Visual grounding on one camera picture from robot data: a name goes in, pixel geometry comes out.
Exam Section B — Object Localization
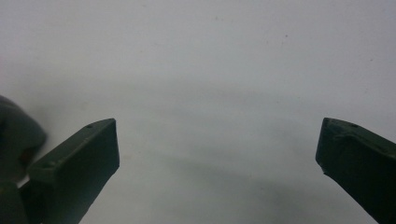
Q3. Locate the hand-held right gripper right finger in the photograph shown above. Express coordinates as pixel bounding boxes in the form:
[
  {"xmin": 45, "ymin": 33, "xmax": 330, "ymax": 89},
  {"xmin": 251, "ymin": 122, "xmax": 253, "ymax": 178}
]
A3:
[{"xmin": 315, "ymin": 117, "xmax": 396, "ymax": 224}]

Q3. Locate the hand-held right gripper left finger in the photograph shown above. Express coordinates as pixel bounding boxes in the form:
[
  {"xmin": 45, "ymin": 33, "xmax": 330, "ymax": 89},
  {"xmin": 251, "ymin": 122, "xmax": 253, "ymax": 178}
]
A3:
[{"xmin": 20, "ymin": 118, "xmax": 120, "ymax": 224}]

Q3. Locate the dark blurred object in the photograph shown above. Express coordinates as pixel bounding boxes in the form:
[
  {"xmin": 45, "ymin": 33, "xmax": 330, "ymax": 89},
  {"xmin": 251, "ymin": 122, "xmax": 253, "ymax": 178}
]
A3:
[{"xmin": 0, "ymin": 94, "xmax": 48, "ymax": 184}]

